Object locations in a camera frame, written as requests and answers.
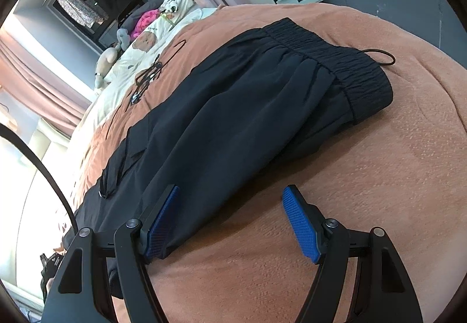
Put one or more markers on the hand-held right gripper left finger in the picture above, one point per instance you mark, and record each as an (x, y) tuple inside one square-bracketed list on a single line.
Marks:
[(162, 224)]

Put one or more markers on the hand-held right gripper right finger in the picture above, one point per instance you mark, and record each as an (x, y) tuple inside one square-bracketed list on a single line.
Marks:
[(301, 224)]

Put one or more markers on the black pants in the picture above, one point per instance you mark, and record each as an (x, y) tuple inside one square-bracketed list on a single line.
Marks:
[(233, 115)]

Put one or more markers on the person's left hand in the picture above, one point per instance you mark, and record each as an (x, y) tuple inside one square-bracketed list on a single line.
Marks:
[(50, 288)]

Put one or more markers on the brown fleece blanket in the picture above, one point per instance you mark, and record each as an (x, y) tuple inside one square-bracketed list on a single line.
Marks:
[(365, 180)]

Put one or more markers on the beige plush toy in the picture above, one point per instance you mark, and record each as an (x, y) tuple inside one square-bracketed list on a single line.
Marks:
[(105, 64)]

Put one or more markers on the grey plush toy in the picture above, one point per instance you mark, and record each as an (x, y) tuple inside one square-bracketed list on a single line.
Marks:
[(123, 37)]

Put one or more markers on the pink plush toy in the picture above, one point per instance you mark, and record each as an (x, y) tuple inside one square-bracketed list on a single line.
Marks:
[(144, 22)]

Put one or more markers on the spotted plush dog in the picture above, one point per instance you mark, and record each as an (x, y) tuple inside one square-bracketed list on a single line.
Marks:
[(171, 2)]

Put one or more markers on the floral dress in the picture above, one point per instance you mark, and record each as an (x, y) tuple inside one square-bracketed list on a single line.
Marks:
[(76, 7)]

